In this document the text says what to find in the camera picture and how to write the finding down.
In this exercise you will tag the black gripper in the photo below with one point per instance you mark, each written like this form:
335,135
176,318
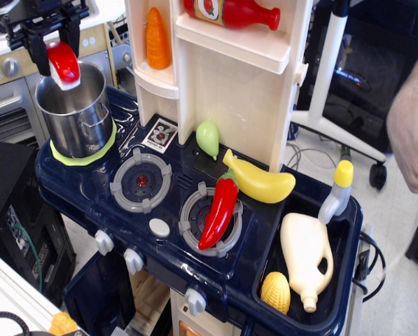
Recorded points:
29,21

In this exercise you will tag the red and white toy sushi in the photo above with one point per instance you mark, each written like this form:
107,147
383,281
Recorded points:
64,67

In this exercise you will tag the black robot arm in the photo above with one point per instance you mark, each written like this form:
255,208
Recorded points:
29,21

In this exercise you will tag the stainless steel pot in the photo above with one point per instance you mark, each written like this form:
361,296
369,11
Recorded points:
79,121

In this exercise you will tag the person's hand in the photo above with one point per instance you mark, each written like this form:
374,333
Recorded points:
402,128

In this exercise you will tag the white wooden toy stove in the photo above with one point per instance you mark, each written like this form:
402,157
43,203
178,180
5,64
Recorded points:
21,121

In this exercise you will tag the orange toy carrot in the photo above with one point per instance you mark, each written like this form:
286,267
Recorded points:
157,46

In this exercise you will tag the grey left toy burner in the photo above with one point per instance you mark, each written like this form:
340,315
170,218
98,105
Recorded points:
141,183

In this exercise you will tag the grey toy burner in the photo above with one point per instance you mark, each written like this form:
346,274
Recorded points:
193,218
141,183

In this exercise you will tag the green toy pear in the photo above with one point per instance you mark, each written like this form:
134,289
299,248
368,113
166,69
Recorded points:
208,139

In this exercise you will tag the red toy ketchup bottle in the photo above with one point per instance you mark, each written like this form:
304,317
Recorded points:
233,14

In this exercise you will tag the black computer case left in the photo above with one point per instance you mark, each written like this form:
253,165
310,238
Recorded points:
33,236

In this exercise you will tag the black computer case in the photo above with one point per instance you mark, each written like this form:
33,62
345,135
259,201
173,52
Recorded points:
387,33
33,236

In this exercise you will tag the cream toy shelf tower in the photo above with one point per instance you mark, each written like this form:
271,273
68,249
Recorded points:
243,80

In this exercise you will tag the white left stove knob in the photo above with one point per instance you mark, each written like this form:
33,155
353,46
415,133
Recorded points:
104,242

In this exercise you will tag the round grey push button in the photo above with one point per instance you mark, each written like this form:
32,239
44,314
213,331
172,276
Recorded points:
159,228

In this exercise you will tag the grey right toy burner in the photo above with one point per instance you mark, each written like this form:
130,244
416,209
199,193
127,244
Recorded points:
193,218

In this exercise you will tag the red toy chili pepper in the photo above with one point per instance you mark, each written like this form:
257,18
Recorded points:
221,211

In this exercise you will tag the white middle stove knob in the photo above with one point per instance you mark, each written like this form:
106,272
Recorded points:
133,260

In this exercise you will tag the yellow toy banana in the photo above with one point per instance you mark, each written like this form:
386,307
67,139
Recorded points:
258,184

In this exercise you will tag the navy toy kitchen counter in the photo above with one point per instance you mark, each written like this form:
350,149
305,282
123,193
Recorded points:
230,285

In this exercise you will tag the white wheeled stand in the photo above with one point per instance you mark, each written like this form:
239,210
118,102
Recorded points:
335,100

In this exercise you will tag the yellow object bottom left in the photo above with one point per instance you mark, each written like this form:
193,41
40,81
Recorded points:
62,324

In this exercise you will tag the grey yellow toy faucet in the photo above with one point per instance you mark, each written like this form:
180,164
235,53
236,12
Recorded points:
340,192

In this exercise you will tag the cream toy jug bottle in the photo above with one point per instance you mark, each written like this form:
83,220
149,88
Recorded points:
307,253

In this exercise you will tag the black computer case right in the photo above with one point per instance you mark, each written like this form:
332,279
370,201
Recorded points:
387,33

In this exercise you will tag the yellow toy corn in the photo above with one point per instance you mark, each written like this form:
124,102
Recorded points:
275,292

